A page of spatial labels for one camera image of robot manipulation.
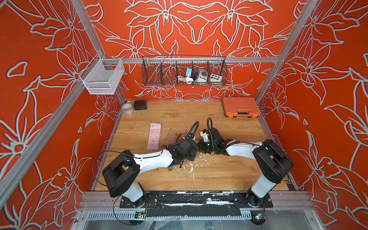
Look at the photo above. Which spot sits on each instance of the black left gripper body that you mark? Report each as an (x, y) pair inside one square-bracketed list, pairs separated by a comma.
[(191, 156)]

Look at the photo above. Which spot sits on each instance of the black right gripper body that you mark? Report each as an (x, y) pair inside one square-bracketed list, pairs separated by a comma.
[(207, 147)]

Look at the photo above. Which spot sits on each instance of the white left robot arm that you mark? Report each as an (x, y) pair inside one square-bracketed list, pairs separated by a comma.
[(121, 173)]

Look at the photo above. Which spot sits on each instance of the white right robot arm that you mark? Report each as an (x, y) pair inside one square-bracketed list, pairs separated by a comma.
[(271, 159)]

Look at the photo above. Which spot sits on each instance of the pink transparent set square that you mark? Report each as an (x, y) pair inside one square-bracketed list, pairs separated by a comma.
[(171, 137)]

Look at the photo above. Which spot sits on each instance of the orange plastic tool case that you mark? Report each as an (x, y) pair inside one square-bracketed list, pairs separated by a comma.
[(240, 107)]

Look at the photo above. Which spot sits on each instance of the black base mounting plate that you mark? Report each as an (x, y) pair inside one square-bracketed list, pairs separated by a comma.
[(197, 203)]

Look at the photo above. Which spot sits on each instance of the small black box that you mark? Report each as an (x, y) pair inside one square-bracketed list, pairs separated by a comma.
[(140, 105)]

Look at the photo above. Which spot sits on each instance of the white dotted cube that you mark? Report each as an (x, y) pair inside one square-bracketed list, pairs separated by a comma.
[(215, 79)]

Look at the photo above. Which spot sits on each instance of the white round-dial device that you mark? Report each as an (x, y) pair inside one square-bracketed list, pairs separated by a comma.
[(201, 76)]

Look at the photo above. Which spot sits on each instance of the clear tape roll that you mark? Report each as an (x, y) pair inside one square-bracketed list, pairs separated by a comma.
[(128, 109)]

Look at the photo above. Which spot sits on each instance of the blue small box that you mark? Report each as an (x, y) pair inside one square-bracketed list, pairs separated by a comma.
[(188, 72)]

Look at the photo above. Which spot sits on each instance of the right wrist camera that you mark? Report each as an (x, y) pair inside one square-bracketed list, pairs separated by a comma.
[(204, 136)]

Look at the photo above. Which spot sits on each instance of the black wire wall basket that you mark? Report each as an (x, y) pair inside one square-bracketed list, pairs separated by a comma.
[(170, 70)]

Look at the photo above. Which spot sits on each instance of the white mesh wall basket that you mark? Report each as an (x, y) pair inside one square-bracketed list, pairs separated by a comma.
[(99, 81)]

